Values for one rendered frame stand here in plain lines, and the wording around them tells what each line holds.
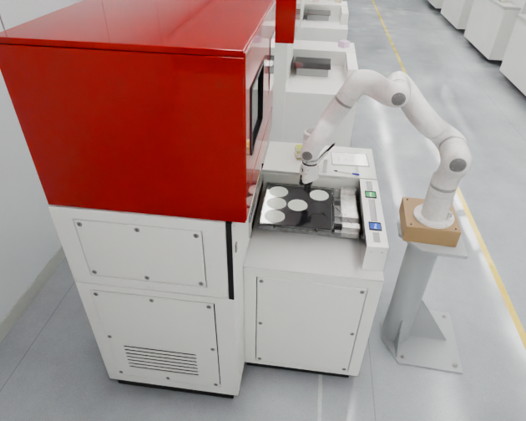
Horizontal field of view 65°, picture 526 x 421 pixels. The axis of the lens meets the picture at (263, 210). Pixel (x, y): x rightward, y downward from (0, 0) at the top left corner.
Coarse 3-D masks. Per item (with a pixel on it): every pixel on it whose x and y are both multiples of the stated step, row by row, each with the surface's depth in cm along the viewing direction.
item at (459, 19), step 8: (448, 0) 953; (456, 0) 899; (464, 0) 847; (472, 0) 844; (448, 8) 947; (456, 8) 894; (464, 8) 855; (448, 16) 942; (456, 16) 890; (464, 16) 863; (456, 24) 885; (464, 24) 872
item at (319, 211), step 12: (288, 192) 221; (300, 192) 221; (264, 204) 212; (312, 204) 213; (324, 204) 213; (264, 216) 204; (288, 216) 204; (300, 216) 204; (312, 216) 204; (324, 216) 205; (324, 228) 197
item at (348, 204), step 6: (342, 198) 221; (348, 198) 221; (354, 198) 221; (342, 204) 217; (348, 204) 217; (354, 204) 217; (342, 210) 212; (348, 210) 212; (354, 210) 212; (342, 222) 204; (348, 222) 204; (354, 222) 204; (342, 234) 198; (348, 234) 198; (354, 234) 198
